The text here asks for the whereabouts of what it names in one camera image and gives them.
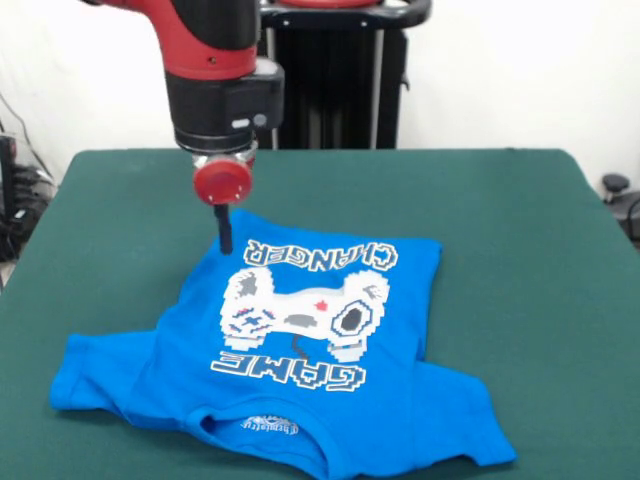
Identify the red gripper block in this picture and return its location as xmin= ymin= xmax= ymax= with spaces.
xmin=190 ymin=139 xmax=260 ymax=257

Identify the blue printed t-shirt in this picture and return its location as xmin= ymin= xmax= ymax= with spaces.
xmin=48 ymin=208 xmax=519 ymax=480

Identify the black electronics box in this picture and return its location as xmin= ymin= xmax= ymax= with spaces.
xmin=0 ymin=133 xmax=17 ymax=226

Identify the dark green table cloth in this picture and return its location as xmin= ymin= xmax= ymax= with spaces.
xmin=0 ymin=148 xmax=640 ymax=480

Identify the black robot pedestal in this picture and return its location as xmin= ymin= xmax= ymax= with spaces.
xmin=257 ymin=0 xmax=431 ymax=151

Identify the black cable bundle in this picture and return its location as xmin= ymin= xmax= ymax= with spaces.
xmin=0 ymin=164 xmax=57 ymax=262

